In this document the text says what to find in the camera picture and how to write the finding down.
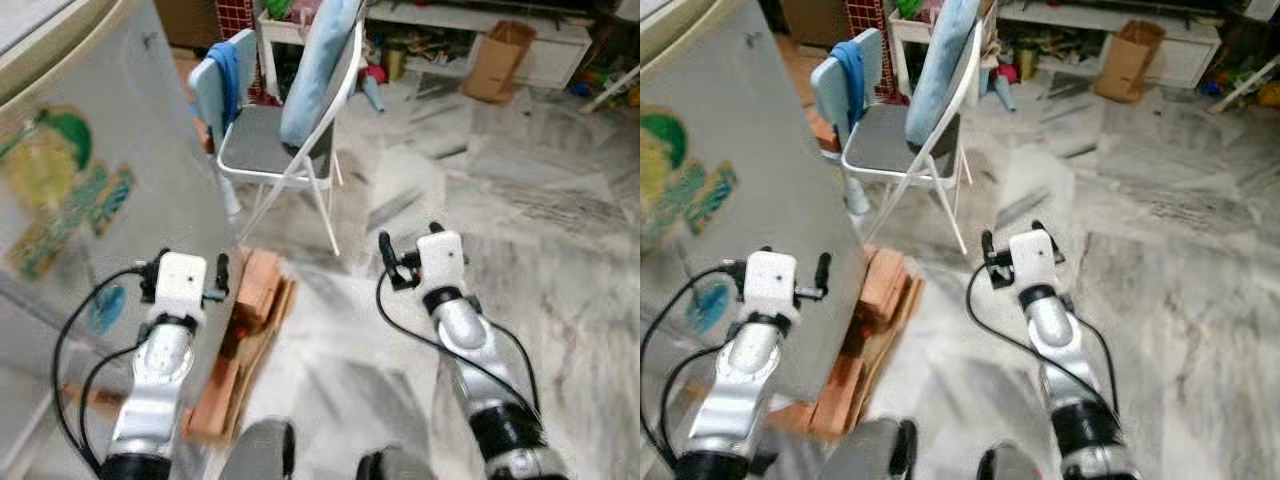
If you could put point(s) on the small fridge door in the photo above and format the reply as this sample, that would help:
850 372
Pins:
780 150
170 150

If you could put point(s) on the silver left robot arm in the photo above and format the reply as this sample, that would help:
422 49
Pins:
160 380
745 380

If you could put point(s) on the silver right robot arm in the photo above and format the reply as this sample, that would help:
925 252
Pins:
1050 325
462 335

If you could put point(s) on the small blue fridge sticker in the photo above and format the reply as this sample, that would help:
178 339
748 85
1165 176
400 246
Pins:
105 310
708 305

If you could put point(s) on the green yellow fridge sticker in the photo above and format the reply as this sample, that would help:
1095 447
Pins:
665 160
50 170

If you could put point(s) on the small fridge cabinet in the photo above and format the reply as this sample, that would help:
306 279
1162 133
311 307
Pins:
50 40
680 25

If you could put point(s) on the light blue slim bottle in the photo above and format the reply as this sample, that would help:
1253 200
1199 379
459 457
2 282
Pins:
374 97
1004 95

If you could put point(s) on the white folding chair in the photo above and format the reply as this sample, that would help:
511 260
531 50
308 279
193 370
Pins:
890 135
270 135

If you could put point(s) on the small red container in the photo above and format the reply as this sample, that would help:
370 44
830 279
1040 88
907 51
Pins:
1007 72
375 73

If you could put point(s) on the gold tin can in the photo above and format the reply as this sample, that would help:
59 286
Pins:
1025 62
395 62

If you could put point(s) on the brown paper bag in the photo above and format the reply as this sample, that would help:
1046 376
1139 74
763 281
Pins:
1128 62
495 65

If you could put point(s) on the pale blue rounded panel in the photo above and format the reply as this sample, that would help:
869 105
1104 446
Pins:
830 95
205 90

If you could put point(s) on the grey robot left leg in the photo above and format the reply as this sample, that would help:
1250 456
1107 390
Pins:
865 455
255 455

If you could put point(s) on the grey robot leg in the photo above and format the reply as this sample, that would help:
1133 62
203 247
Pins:
395 468
1015 468
865 455
255 455

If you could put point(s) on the light blue cushion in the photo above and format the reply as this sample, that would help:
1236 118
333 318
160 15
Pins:
320 70
940 70

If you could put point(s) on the blue cloth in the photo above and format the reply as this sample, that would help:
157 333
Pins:
850 75
225 80

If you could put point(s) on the grey robot right leg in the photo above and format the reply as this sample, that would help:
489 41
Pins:
1015 468
395 468

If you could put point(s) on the white low tv cabinet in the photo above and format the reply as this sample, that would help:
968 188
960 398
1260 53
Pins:
550 55
1190 55

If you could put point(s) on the white small shelf rack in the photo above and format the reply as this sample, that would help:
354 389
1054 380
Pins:
905 28
275 30

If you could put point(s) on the brown wooden furniture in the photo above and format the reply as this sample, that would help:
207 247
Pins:
810 20
185 20

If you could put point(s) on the green plastic item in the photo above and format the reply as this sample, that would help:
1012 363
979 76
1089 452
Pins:
280 8
908 8

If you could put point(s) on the red lattice panel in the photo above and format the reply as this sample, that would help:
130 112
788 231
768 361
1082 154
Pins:
865 20
235 15

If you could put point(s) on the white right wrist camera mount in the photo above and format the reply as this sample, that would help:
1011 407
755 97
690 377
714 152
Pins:
440 260
1032 258

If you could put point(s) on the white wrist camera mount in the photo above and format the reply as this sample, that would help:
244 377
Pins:
770 280
440 260
182 280
1032 258

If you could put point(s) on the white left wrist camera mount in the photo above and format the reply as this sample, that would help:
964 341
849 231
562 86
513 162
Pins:
770 280
182 280

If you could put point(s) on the white slanted frame bar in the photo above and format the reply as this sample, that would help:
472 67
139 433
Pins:
610 90
1245 85

